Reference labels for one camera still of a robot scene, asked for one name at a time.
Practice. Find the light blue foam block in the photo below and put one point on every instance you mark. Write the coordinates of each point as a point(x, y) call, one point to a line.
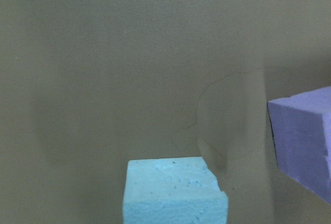
point(173, 190)

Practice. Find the purple foam block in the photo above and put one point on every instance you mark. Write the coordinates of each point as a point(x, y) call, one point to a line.
point(301, 132)

